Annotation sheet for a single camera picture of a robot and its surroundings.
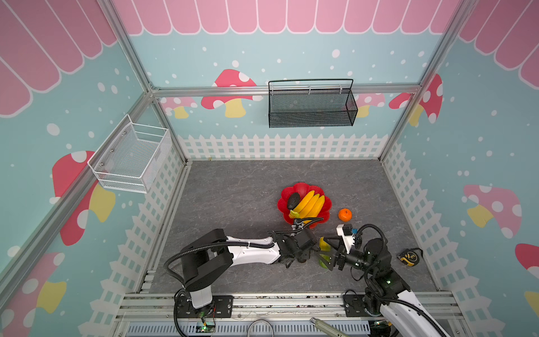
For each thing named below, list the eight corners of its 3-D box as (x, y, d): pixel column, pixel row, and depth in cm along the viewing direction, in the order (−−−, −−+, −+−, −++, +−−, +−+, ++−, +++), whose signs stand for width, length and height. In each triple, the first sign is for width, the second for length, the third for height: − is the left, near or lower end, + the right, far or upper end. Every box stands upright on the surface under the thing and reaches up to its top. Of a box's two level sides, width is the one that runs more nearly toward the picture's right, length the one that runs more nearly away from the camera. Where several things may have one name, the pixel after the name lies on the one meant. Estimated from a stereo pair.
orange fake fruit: (339, 222, 98) (341, 217, 95) (337, 212, 101) (339, 208, 98) (350, 222, 98) (353, 217, 95) (348, 212, 101) (350, 208, 98)
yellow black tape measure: (400, 266, 85) (404, 263, 83) (394, 250, 90) (398, 247, 87) (423, 266, 85) (428, 263, 83) (416, 250, 90) (421, 247, 87)
